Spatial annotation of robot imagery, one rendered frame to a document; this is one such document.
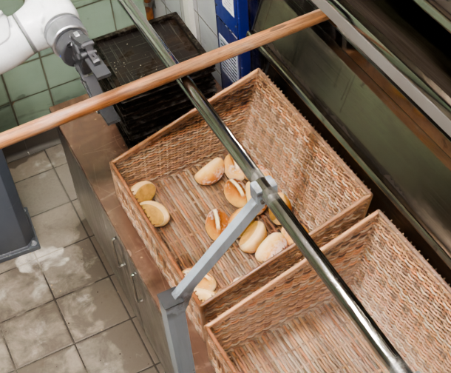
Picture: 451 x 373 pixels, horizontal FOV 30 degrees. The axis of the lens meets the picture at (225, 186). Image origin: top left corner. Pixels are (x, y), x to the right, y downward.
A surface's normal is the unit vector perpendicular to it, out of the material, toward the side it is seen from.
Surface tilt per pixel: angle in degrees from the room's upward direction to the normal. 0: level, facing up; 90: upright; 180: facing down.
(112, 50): 0
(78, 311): 0
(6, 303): 0
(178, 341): 90
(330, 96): 70
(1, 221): 90
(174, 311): 90
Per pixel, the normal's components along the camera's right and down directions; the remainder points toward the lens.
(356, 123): -0.86, 0.11
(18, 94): 0.45, 0.64
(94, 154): -0.07, -0.68
